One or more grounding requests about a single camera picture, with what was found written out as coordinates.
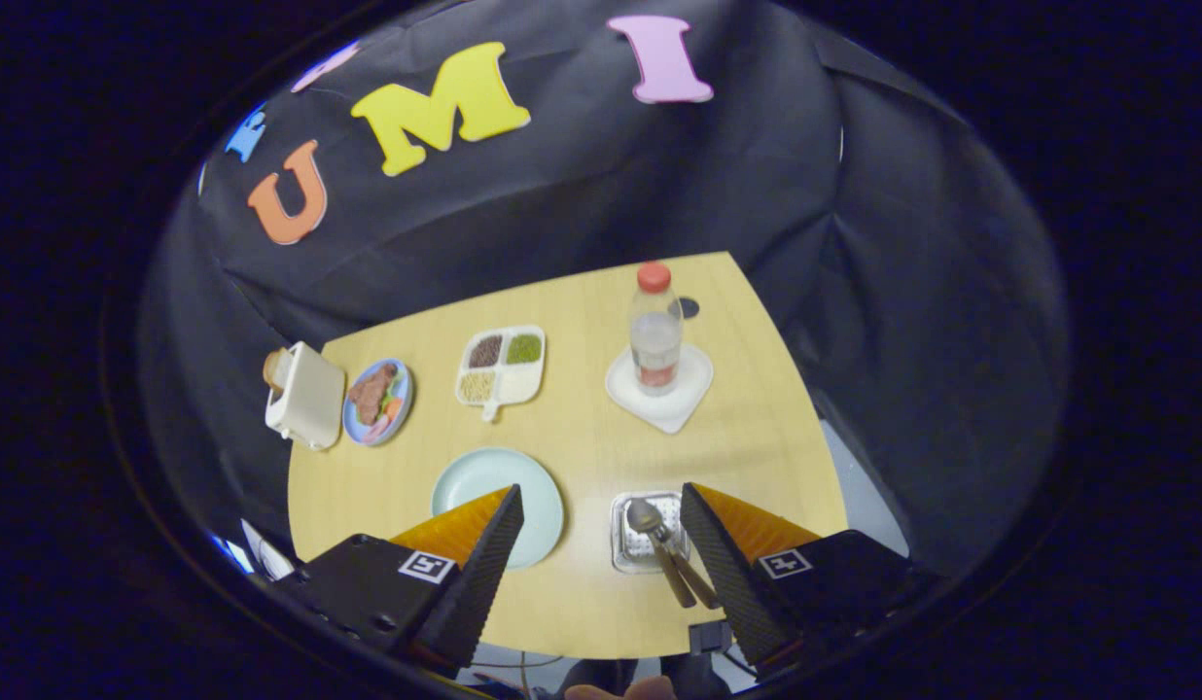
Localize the meat and vegetable food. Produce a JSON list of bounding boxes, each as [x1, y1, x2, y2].
[[348, 364, 405, 438]]

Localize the light green plate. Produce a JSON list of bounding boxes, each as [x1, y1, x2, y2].
[[431, 447, 565, 570]]

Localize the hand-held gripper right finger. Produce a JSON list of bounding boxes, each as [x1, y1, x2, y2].
[[679, 482, 937, 672]]

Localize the fork with wooden handle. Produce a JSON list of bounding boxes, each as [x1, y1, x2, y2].
[[659, 525, 725, 611]]

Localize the clear bottle with red cap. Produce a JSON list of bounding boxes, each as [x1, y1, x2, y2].
[[629, 262, 685, 397]]

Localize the spoon with wooden handle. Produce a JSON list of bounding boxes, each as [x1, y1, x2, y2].
[[627, 500, 699, 610]]

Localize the white paper sheet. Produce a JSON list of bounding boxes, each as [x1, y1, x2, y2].
[[241, 520, 296, 581]]

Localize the small blue plate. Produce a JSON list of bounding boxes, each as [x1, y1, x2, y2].
[[341, 358, 414, 447]]

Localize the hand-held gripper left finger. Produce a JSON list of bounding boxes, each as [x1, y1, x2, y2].
[[270, 483, 526, 672]]

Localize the blue lit screen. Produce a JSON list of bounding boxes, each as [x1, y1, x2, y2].
[[212, 533, 257, 575]]

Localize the white square coaster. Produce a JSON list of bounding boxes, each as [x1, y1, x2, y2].
[[605, 343, 715, 435]]

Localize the white toaster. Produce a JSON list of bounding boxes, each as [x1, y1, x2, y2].
[[265, 341, 347, 452]]

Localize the white divided grain dish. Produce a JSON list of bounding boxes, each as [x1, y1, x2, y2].
[[454, 325, 547, 423]]

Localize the metal drain basket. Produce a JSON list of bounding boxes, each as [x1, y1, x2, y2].
[[610, 490, 694, 575]]

